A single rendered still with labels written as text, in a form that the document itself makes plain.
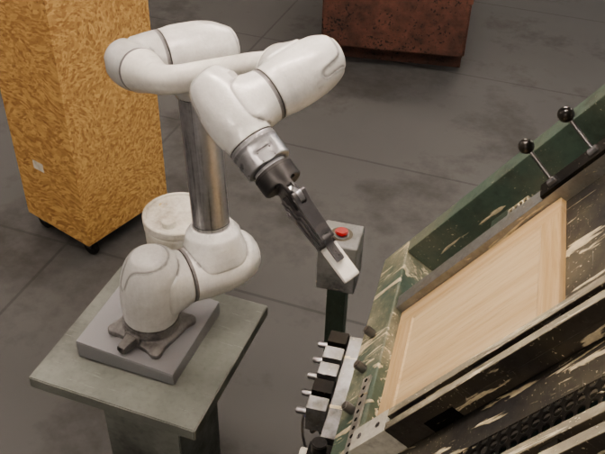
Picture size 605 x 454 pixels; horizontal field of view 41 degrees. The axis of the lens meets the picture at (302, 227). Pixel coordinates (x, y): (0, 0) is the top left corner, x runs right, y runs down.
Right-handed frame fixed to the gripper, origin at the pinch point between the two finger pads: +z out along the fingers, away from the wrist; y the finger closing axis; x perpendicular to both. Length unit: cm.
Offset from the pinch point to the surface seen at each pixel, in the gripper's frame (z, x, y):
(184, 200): -80, 8, -204
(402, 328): 17, 21, -77
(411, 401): 29.3, 3.5, -39.3
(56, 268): -94, -54, -233
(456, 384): 30.8, 10.3, -26.3
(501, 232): 12, 49, -53
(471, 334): 26, 24, -44
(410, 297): 11, 28, -79
